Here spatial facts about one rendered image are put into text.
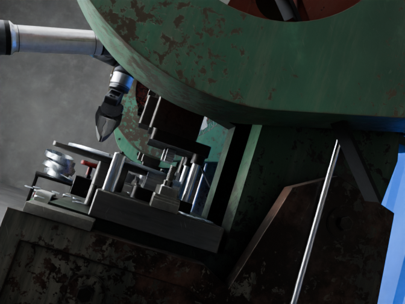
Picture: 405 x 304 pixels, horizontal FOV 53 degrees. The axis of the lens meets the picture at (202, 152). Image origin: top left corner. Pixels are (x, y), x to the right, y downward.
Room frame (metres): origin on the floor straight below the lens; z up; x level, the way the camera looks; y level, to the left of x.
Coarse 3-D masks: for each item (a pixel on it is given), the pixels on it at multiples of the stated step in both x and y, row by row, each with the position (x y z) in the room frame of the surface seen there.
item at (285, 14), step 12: (276, 0) 0.79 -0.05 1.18; (288, 0) 0.75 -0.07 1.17; (288, 12) 0.77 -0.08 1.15; (336, 132) 0.81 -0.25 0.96; (348, 132) 0.77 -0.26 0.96; (348, 144) 0.79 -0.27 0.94; (348, 156) 0.81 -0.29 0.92; (360, 156) 0.78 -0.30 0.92; (360, 168) 0.79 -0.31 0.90; (360, 180) 0.81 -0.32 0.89; (372, 180) 0.78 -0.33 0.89; (372, 192) 0.79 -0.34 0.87
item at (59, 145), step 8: (56, 144) 1.03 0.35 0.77; (64, 144) 1.03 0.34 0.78; (72, 152) 1.12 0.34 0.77; (80, 152) 1.03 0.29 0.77; (88, 152) 1.04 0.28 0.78; (104, 160) 1.04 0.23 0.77; (96, 168) 1.07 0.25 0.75; (104, 168) 1.06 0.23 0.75; (128, 168) 1.05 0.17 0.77; (136, 168) 1.06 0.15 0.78; (96, 176) 1.06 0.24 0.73; (104, 176) 1.07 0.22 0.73; (120, 176) 1.07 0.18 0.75; (96, 184) 1.06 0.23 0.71; (120, 184) 1.07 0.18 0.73; (88, 192) 1.07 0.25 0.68; (88, 200) 1.06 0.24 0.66
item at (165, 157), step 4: (164, 148) 1.14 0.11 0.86; (168, 148) 1.11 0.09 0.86; (164, 152) 1.12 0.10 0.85; (168, 152) 1.11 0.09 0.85; (172, 152) 1.11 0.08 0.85; (164, 156) 1.12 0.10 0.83; (168, 156) 1.11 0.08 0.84; (172, 156) 1.11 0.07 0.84; (164, 160) 1.11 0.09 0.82; (168, 160) 1.11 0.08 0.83; (172, 160) 1.11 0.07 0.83
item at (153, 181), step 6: (150, 174) 1.06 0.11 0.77; (156, 174) 1.06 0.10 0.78; (144, 180) 1.14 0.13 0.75; (150, 180) 1.06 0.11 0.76; (156, 180) 1.06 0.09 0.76; (162, 180) 1.06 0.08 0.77; (174, 180) 1.07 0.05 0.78; (144, 186) 1.06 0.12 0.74; (150, 186) 1.06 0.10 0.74; (174, 186) 1.07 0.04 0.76
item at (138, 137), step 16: (128, 96) 2.41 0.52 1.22; (144, 96) 2.49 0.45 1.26; (128, 112) 2.41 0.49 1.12; (128, 128) 2.41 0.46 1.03; (208, 128) 2.46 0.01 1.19; (224, 128) 2.47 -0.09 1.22; (144, 144) 2.43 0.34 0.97; (208, 144) 2.47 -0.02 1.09; (144, 160) 2.82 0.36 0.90; (160, 160) 2.84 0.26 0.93; (176, 160) 2.47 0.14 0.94; (208, 160) 2.47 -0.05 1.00; (208, 176) 2.75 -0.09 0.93; (192, 192) 2.67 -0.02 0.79; (208, 192) 2.68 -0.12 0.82; (192, 208) 2.66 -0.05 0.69
